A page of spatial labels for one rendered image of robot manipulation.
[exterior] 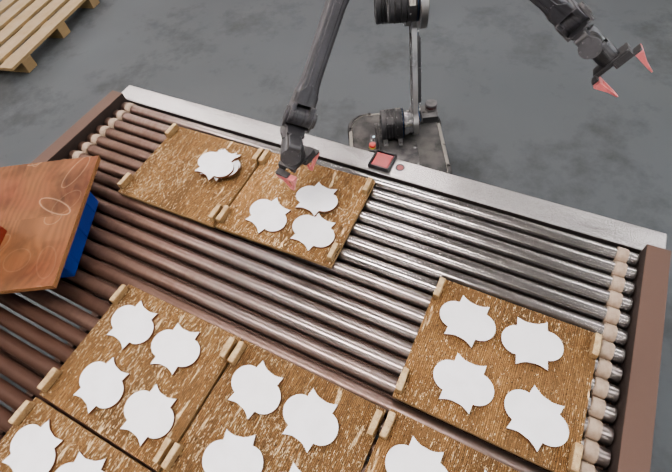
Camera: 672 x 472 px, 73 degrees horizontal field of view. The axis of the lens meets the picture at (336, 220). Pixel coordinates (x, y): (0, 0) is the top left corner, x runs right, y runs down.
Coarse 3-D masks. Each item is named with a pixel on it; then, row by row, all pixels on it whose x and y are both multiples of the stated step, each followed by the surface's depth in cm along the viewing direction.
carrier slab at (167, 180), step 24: (168, 144) 169; (192, 144) 168; (216, 144) 166; (240, 144) 165; (144, 168) 163; (168, 168) 162; (192, 168) 160; (120, 192) 157; (144, 192) 156; (168, 192) 155; (192, 192) 154; (216, 192) 152; (192, 216) 147
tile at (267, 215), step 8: (264, 200) 147; (272, 200) 147; (256, 208) 145; (264, 208) 145; (272, 208) 145; (280, 208) 144; (256, 216) 143; (264, 216) 143; (272, 216) 143; (280, 216) 142; (256, 224) 142; (264, 224) 141; (272, 224) 141; (280, 224) 141; (272, 232) 140
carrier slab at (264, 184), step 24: (264, 168) 157; (240, 192) 151; (264, 192) 150; (288, 192) 149; (336, 192) 147; (360, 192) 146; (240, 216) 145; (288, 216) 143; (336, 216) 141; (264, 240) 139; (288, 240) 138; (336, 240) 136
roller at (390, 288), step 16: (96, 176) 166; (112, 176) 165; (288, 256) 139; (336, 272) 133; (352, 272) 131; (368, 272) 131; (384, 288) 127; (400, 288) 126; (416, 304) 125; (608, 368) 108
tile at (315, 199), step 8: (320, 184) 149; (304, 192) 147; (312, 192) 147; (320, 192) 146; (328, 192) 146; (304, 200) 145; (312, 200) 144; (320, 200) 144; (328, 200) 144; (336, 200) 143; (296, 208) 144; (304, 208) 143; (312, 208) 142; (320, 208) 142; (328, 208) 141
